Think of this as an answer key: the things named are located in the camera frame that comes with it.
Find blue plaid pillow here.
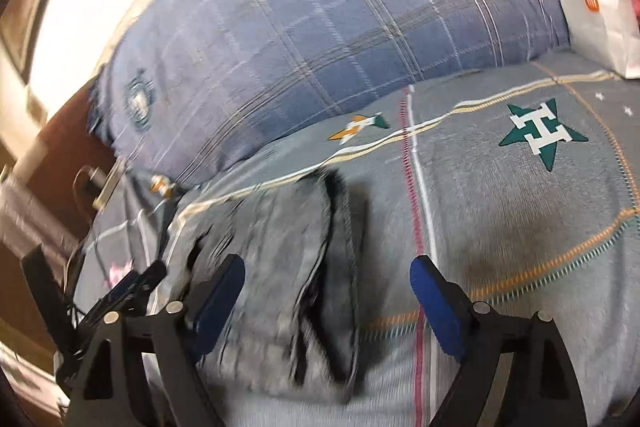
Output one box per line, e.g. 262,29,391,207
87,0,572,188

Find brown headboard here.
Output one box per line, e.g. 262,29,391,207
0,82,126,358

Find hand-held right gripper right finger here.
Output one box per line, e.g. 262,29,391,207
410,256,588,427

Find white paper bag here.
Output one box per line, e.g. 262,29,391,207
541,0,640,80

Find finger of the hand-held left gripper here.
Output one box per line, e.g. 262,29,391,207
75,261,167,333

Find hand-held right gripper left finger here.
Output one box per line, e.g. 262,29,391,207
72,254,246,427

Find white power strip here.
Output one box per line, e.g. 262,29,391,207
94,157,127,209

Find grey denim pants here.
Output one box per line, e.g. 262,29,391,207
170,169,372,404

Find grey star print bed sheet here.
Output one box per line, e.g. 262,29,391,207
75,49,640,427

